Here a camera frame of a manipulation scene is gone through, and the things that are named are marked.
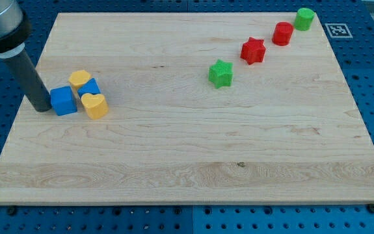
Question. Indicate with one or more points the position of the light wooden board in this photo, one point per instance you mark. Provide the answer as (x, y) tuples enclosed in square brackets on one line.
[(286, 132)]

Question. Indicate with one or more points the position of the green star block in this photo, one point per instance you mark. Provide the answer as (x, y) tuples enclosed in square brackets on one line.
[(221, 74)]

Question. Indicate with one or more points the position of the yellow heart block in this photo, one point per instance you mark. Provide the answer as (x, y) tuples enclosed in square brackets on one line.
[(95, 105)]

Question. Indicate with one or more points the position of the red star block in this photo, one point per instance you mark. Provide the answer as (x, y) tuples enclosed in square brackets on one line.
[(253, 50)]

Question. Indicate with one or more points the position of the blue block behind heart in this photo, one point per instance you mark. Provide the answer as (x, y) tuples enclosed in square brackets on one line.
[(90, 87)]

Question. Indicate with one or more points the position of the yellow hexagon block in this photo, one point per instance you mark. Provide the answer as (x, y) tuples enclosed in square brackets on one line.
[(77, 79)]

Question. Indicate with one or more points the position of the blue cube block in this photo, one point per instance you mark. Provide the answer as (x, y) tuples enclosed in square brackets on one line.
[(63, 101)]

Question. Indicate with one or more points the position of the red cylinder block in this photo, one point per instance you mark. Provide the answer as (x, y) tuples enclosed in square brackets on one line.
[(282, 33)]

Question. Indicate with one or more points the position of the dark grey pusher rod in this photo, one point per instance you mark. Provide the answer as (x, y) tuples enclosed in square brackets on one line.
[(24, 72)]

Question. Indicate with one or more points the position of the green cylinder block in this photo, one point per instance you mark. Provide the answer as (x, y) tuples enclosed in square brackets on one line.
[(304, 19)]

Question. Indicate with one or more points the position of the black white fiducial marker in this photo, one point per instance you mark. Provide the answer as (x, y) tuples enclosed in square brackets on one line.
[(338, 30)]

